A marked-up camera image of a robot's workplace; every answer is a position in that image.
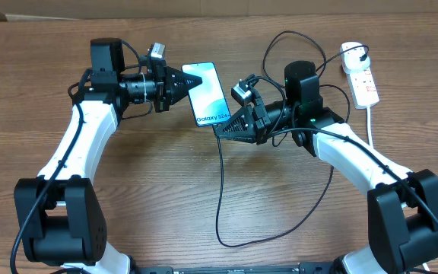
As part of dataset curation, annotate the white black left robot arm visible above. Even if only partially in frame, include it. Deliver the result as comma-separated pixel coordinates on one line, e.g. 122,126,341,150
9,37,202,273

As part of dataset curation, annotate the brown cardboard backdrop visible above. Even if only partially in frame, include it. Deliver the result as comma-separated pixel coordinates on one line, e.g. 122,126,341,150
0,0,438,21

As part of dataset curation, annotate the black USB charging cable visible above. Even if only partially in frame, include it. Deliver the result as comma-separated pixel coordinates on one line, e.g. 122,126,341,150
213,30,370,248

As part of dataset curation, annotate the white power strip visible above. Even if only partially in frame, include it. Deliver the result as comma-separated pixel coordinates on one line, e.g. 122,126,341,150
347,68,379,109

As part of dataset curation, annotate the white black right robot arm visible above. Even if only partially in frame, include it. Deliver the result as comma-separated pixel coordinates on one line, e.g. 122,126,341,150
214,61,438,273

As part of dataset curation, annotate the white USB wall charger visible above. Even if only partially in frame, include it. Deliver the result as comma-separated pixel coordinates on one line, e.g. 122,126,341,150
340,42,370,74

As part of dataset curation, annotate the black Samsung Galaxy smartphone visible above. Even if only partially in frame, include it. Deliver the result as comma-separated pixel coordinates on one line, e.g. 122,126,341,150
182,62,230,127

